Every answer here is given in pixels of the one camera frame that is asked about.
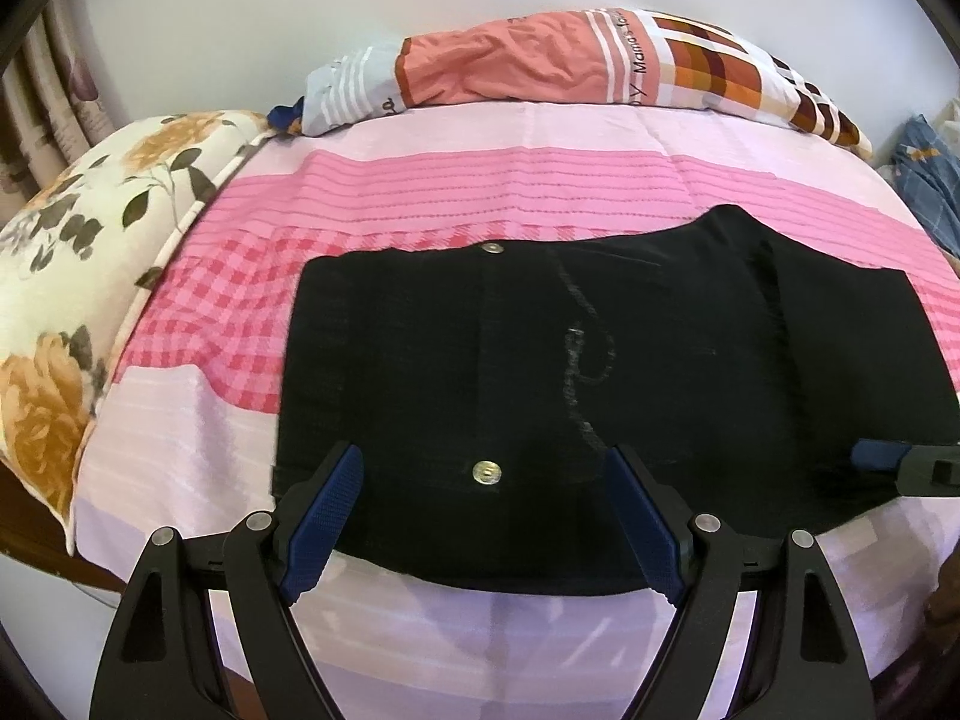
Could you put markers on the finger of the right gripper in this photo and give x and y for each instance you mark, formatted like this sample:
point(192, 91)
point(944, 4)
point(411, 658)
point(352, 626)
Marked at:
point(919, 470)

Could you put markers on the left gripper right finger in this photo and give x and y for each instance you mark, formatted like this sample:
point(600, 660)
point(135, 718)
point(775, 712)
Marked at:
point(769, 608)

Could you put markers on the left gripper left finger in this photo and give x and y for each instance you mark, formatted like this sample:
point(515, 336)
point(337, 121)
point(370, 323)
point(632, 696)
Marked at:
point(188, 597)

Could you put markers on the black denim pants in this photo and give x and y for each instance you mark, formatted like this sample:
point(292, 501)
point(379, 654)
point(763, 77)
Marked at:
point(483, 387)

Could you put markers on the pink checked bed sheet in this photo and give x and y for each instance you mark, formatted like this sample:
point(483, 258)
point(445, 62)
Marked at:
point(188, 433)

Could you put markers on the blue plaid cloth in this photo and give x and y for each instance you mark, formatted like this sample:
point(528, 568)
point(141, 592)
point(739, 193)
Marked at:
point(925, 174)

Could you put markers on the floral cream quilt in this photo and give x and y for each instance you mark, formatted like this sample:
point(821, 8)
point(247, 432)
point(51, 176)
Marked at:
point(78, 265)

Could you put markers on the orange plaid pillow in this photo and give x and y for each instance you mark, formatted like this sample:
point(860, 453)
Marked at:
point(641, 58)

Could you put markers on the small blue object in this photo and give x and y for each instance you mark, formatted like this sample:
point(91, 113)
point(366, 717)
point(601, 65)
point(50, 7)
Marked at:
point(287, 119)

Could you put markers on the beige curtain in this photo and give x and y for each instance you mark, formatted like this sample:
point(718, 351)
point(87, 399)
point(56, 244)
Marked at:
point(52, 112)

